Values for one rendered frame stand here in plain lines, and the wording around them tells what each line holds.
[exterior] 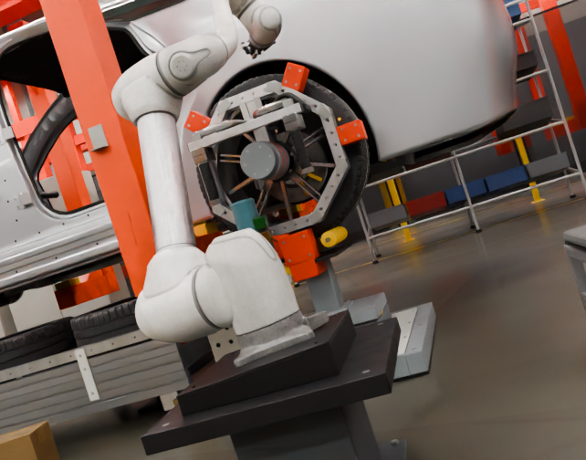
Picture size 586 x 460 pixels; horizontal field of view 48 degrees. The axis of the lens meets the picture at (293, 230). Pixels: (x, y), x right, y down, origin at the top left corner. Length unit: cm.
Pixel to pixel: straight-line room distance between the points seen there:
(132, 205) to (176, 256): 100
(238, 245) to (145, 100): 52
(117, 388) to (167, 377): 23
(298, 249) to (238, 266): 100
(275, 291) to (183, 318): 23
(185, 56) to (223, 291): 60
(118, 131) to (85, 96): 19
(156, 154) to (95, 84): 97
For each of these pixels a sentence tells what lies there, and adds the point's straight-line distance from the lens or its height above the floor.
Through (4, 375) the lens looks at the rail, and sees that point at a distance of 308.
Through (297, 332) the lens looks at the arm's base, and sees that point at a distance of 141.
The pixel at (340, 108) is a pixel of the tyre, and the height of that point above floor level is 95.
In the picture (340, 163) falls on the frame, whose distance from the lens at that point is 234.
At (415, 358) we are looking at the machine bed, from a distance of 222.
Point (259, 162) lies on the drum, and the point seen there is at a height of 84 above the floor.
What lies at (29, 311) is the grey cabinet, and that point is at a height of 58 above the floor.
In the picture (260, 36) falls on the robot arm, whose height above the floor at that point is 122.
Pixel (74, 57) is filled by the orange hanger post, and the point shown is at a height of 145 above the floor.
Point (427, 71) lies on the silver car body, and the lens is 278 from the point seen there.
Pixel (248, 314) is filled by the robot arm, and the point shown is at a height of 45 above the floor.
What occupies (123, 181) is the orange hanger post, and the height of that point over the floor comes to 95.
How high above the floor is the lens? 60
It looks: level
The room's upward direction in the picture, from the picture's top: 18 degrees counter-clockwise
